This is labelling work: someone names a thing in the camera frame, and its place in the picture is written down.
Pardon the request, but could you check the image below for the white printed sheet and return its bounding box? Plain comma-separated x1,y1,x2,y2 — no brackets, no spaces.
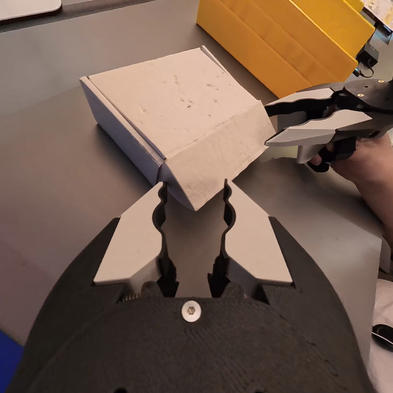
362,0,393,31

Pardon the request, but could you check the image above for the person's right hand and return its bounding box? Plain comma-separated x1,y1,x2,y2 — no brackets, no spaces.
308,132,393,198

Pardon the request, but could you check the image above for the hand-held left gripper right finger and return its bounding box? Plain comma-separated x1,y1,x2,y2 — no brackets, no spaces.
207,179,294,298

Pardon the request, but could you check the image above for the black oval object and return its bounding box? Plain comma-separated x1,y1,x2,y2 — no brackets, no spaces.
372,325,393,352

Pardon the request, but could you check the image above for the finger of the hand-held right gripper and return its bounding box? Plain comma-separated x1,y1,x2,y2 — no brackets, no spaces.
263,87,336,118
264,109,374,148

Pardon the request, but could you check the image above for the person's pale clothing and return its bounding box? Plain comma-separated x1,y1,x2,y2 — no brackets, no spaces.
368,278,393,393

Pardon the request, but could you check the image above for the white stand base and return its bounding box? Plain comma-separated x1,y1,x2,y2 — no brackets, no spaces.
0,0,62,21

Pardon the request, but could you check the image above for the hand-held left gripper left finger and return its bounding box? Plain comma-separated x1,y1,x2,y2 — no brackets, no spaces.
93,181,180,298

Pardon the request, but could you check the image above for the white cardboard box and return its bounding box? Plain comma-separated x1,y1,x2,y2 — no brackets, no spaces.
79,45,276,211

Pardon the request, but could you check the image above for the black power adapter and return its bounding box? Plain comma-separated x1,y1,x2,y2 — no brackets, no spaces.
353,43,379,79

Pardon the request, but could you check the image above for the person's right forearm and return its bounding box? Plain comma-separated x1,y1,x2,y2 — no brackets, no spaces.
356,181,393,246

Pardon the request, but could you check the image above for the blue plastic bin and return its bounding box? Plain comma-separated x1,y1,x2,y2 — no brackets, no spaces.
0,327,25,393

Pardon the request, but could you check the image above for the yellow plastic bin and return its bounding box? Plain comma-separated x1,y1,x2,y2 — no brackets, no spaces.
196,0,376,99

